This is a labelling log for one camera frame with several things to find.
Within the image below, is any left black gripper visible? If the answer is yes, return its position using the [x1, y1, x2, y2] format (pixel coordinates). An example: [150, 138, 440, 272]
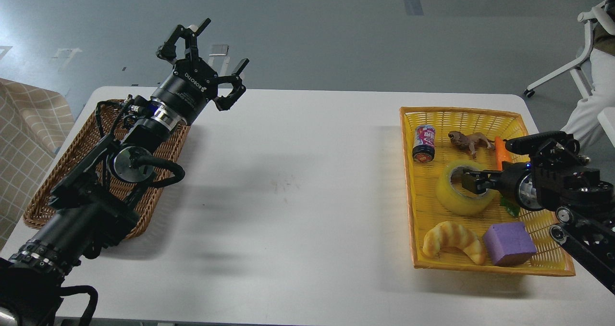
[151, 18, 250, 126]

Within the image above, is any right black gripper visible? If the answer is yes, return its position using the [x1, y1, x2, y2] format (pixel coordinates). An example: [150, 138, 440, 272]
[463, 162, 534, 211]

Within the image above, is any yellow tape roll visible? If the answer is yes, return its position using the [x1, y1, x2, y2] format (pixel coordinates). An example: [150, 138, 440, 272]
[435, 160, 498, 216]

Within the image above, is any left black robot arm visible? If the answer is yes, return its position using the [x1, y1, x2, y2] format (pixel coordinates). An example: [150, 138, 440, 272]
[1, 18, 249, 326]

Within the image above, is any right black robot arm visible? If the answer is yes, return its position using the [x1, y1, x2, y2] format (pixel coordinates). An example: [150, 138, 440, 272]
[461, 131, 615, 292]

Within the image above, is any orange toy carrot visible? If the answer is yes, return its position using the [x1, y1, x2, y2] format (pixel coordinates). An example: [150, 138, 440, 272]
[494, 136, 513, 171]

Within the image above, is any brown toy animal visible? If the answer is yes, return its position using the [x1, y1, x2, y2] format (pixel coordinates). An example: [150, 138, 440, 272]
[448, 131, 495, 160]

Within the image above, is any yellow plastic basket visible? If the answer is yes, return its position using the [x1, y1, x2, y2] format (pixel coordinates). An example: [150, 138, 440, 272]
[399, 107, 575, 277]

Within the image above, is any brown wicker basket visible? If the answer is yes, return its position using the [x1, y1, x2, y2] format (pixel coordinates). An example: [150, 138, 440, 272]
[23, 99, 192, 240]

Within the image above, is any toy croissant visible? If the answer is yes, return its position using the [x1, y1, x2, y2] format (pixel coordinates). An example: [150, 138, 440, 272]
[422, 221, 486, 265]

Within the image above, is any purple soda can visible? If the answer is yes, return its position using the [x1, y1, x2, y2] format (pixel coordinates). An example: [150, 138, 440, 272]
[412, 125, 435, 163]

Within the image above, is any purple foam block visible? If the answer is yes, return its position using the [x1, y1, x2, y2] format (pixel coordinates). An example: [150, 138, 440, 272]
[483, 222, 537, 266]

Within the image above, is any seated person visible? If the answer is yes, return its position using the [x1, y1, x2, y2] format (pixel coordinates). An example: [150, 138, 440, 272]
[561, 22, 615, 148]

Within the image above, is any white table edge right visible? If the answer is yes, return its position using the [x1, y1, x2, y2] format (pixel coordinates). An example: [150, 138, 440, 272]
[597, 107, 615, 147]

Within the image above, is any beige checkered cloth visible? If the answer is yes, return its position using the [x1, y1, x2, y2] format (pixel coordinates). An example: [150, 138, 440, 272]
[0, 79, 74, 247]

